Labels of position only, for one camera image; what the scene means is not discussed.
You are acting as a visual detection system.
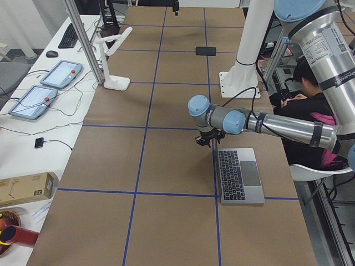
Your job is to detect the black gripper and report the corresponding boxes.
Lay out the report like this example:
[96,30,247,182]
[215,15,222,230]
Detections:
[172,0,179,16]
[195,130,225,147]

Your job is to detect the black mouse pad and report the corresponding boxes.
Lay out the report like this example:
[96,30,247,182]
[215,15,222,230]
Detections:
[195,47,216,56]

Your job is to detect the silver grey laptop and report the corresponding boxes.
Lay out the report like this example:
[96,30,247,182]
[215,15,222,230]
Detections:
[214,140,265,206]

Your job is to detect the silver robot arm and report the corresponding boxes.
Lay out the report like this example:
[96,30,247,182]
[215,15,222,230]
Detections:
[187,1,354,170]

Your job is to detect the white desk lamp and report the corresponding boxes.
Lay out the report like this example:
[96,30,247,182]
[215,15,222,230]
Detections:
[95,26,133,90]

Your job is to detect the black desk mouse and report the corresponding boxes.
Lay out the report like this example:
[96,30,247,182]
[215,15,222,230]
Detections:
[45,50,59,58]

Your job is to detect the cardboard lamp box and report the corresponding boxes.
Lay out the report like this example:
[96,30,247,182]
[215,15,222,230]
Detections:
[1,172,58,207]

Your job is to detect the white chair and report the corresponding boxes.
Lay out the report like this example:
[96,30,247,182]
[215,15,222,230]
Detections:
[290,164,353,182]

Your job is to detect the seated person in black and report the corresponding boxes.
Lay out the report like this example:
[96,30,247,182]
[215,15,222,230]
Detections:
[269,57,346,171]

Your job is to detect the black keyboard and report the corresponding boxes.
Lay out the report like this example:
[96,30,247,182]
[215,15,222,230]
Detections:
[58,23,78,49]

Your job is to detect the upper blue teach pendant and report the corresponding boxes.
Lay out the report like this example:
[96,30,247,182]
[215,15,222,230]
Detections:
[40,60,83,89]

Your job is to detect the blue teach pendant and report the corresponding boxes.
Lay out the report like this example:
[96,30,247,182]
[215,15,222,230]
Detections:
[40,60,83,89]
[8,85,58,120]

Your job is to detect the small black puck device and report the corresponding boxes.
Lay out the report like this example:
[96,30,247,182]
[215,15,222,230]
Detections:
[34,137,44,149]

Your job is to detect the lower blue teach pendant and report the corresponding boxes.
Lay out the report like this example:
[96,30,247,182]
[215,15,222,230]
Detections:
[8,85,58,120]

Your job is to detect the red bottle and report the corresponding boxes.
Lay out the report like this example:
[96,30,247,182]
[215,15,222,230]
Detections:
[1,225,39,247]

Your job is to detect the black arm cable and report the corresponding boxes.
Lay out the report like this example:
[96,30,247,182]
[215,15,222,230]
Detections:
[220,86,286,137]

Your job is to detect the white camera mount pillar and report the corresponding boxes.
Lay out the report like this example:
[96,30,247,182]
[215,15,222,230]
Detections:
[219,0,274,98]

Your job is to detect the aluminium frame post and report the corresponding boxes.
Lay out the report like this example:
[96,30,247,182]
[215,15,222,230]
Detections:
[63,0,104,84]

